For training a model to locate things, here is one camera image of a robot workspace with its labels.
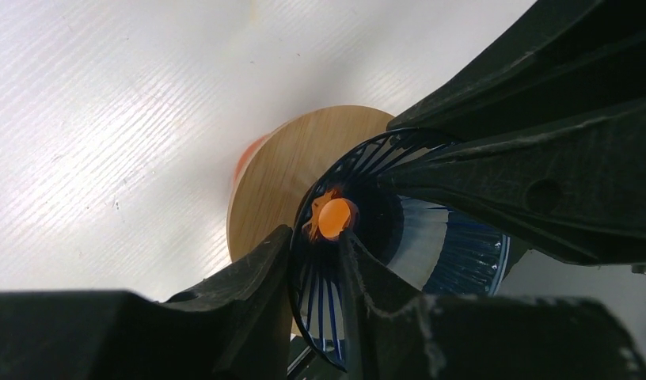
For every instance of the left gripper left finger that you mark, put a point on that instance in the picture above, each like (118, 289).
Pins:
(235, 324)

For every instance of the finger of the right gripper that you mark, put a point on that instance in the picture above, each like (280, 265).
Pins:
(574, 189)
(559, 59)

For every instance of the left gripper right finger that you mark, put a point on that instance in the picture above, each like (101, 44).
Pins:
(394, 331)

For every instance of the orange translucent dripper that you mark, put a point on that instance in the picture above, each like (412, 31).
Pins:
(330, 214)

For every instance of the round wooden ring stand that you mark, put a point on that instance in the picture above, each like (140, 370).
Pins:
(279, 168)

